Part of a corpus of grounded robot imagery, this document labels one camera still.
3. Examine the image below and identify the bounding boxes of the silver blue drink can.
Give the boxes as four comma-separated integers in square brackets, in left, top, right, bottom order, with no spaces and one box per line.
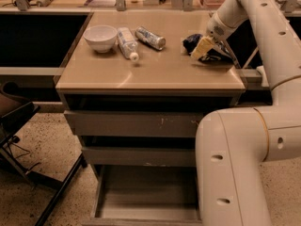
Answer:
[135,26,166,51]

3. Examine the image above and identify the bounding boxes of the open bottom grey drawer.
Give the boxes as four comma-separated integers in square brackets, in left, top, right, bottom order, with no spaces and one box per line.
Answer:
[82,166,202,226]

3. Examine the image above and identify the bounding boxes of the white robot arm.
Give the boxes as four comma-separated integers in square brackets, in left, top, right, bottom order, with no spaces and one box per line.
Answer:
[196,0,301,226]

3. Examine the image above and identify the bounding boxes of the clear plastic water bottle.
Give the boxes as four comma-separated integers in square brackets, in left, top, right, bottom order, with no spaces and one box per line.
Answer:
[117,27,139,62]

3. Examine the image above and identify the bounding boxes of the grey three-drawer cabinet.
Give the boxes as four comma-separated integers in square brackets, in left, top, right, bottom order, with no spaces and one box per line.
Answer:
[54,10,247,226]

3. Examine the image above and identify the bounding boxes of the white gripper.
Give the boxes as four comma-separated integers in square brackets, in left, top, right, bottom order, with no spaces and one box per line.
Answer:
[191,12,236,59]

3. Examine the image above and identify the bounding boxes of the black chair frame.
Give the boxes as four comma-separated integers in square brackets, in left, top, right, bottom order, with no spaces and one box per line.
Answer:
[0,81,88,226]

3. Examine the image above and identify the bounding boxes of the middle grey drawer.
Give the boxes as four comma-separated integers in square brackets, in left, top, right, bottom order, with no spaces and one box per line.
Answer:
[82,147,196,167]

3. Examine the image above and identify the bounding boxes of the top grey drawer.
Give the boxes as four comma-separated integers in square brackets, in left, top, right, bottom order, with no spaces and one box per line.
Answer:
[64,110,203,137]

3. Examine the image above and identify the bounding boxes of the blue chip bag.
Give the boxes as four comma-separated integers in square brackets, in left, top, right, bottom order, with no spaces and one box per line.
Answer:
[182,34,232,62]

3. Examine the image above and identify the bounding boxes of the white ceramic bowl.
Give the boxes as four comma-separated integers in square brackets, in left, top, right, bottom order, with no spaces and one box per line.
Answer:
[84,25,117,53]

